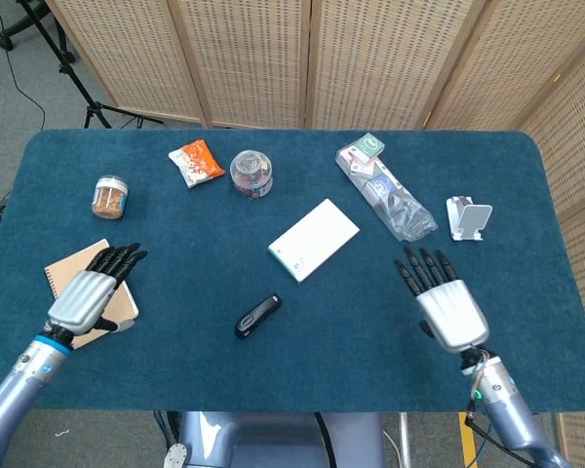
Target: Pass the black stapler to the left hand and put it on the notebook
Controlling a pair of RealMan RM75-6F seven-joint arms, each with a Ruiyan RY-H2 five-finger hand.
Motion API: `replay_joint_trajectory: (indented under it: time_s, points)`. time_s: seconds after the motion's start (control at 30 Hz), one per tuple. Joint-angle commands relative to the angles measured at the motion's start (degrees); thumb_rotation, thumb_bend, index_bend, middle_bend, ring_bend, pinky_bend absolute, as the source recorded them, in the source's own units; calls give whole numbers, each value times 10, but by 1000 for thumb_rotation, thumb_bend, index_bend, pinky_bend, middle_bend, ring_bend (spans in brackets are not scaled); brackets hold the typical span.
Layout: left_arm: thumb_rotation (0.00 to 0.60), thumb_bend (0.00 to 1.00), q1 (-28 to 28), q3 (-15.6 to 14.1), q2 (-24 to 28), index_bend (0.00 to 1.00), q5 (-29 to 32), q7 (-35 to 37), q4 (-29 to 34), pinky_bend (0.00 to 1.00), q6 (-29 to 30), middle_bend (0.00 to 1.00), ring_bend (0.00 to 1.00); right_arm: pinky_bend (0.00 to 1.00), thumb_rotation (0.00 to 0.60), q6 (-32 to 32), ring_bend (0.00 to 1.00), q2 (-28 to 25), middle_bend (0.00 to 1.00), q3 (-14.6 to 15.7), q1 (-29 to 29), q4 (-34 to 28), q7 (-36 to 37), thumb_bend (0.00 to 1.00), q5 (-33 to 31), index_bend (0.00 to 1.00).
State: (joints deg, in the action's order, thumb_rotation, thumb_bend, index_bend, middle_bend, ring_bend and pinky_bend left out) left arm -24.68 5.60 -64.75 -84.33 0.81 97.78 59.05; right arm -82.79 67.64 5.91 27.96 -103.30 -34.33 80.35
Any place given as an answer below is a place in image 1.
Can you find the clear jar with brown contents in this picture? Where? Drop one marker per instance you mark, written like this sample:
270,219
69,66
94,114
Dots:
109,197

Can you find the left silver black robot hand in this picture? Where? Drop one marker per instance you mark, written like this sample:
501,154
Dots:
80,300

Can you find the black office chair base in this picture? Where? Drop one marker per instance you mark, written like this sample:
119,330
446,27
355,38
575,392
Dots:
17,29

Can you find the grey-blue robot torso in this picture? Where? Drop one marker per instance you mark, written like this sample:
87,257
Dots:
273,439

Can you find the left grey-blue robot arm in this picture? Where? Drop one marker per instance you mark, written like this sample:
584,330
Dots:
19,385

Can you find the black tripod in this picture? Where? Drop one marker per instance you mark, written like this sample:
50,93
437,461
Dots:
85,95

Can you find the white phone stand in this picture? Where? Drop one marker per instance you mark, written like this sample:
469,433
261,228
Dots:
470,217

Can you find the white notepad with green edge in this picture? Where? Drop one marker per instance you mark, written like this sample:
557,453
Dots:
314,239

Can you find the large clear jar binder clips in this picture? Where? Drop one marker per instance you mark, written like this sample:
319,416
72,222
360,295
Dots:
251,187

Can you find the clear plastic pack of boxes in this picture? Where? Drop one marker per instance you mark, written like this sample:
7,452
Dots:
400,209

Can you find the small clear jar paper clips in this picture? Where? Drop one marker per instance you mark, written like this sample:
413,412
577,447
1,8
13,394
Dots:
249,163

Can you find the black stapler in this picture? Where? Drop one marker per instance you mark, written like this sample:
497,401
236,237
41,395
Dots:
258,316

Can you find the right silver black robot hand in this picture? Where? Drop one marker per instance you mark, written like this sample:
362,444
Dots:
451,312

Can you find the orange and white snack packet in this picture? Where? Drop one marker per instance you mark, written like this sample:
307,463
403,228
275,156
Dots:
197,163

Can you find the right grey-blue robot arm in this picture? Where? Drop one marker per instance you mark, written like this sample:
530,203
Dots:
509,409

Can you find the green and white small box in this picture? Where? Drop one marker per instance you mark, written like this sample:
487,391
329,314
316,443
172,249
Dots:
369,145

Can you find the blue table cloth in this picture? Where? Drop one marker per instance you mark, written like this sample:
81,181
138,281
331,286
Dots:
297,351

